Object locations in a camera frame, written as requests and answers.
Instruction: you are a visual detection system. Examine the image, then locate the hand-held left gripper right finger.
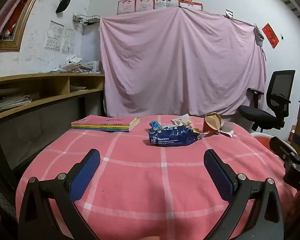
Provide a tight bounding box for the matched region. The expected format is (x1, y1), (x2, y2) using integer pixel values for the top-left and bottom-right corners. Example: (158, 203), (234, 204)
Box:
(203, 149), (284, 240)

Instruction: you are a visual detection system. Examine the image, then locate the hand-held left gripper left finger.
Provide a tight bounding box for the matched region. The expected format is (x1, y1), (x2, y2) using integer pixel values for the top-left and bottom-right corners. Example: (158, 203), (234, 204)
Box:
(18, 149), (101, 240)

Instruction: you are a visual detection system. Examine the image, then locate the orange bucket with white rim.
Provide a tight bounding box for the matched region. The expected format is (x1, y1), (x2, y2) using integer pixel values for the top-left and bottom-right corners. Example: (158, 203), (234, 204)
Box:
(251, 132), (298, 156)

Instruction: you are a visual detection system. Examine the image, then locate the white paper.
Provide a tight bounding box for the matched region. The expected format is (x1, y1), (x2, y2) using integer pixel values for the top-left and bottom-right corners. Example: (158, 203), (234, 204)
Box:
(219, 121), (237, 138)

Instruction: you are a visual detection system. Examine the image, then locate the orange paper cup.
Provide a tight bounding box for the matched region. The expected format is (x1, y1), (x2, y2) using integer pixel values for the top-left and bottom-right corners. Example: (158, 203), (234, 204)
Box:
(203, 112), (222, 134)

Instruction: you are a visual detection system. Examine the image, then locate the blue snack packet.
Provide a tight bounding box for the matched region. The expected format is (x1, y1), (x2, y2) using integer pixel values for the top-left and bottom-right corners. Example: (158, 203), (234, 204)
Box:
(149, 126), (199, 146)

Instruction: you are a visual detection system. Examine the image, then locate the white plastic wrapper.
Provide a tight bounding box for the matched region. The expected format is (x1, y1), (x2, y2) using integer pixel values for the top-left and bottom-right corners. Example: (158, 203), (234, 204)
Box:
(171, 113), (193, 127)

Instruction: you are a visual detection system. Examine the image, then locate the black office chair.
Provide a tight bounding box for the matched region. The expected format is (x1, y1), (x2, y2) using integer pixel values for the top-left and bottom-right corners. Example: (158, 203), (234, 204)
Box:
(238, 70), (296, 133)

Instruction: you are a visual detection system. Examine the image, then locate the small silver wrapper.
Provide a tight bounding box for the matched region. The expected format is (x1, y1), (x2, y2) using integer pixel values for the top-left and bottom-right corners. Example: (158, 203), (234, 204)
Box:
(194, 128), (211, 140)

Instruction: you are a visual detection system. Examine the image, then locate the pink checked blanket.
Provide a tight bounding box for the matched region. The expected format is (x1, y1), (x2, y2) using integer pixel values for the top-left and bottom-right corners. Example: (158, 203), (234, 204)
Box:
(15, 115), (298, 240)

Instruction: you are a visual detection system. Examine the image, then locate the pink book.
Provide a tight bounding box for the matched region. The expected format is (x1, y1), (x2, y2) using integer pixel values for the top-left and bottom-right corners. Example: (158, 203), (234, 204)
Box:
(71, 115), (138, 126)

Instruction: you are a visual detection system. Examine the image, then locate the stack of books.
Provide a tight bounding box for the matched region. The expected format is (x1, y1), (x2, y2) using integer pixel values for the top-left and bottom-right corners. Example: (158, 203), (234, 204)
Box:
(71, 118), (140, 130)

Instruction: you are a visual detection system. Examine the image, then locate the thin stack of papers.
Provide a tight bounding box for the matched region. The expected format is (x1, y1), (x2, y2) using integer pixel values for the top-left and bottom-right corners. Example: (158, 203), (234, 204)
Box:
(69, 85), (89, 93)

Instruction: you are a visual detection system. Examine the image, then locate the wooden shelf unit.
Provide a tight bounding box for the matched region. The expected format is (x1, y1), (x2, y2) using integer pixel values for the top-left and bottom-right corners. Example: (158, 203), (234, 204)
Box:
(0, 72), (105, 122)

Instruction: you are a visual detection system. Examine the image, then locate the white cardboard box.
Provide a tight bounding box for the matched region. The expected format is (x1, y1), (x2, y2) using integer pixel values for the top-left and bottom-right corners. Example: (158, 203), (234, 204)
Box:
(83, 60), (102, 74)

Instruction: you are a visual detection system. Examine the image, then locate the messy pile of papers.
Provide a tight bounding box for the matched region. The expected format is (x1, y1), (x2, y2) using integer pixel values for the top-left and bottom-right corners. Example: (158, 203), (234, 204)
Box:
(49, 57), (90, 74)

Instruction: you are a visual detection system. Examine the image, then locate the grey cloth clip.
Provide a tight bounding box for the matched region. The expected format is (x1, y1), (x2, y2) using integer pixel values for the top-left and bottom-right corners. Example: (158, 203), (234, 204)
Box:
(254, 26), (265, 46)

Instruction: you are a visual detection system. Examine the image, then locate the pink hanging sheet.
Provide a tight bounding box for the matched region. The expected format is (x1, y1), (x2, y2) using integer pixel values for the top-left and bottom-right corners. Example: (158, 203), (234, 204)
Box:
(99, 6), (267, 118)

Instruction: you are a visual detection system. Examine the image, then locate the black wire mesh panel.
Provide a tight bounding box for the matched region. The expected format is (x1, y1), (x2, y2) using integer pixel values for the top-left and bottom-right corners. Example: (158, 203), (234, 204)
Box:
(0, 152), (18, 220)

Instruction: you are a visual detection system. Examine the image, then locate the red paper wall decoration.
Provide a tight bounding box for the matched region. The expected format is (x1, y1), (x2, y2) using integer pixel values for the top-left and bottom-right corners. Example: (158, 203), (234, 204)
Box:
(261, 23), (280, 49)

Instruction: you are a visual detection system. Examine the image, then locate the paper wall chart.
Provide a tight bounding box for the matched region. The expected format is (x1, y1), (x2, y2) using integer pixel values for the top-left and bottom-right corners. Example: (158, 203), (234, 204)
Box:
(45, 20), (64, 52)
(62, 27), (75, 55)

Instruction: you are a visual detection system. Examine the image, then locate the black wire wall rack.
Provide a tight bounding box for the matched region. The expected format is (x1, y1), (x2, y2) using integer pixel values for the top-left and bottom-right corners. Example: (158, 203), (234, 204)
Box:
(73, 13), (101, 26)

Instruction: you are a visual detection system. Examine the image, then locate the wooden window frame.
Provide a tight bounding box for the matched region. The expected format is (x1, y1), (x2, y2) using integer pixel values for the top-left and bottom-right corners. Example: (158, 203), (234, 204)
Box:
(0, 0), (48, 53)

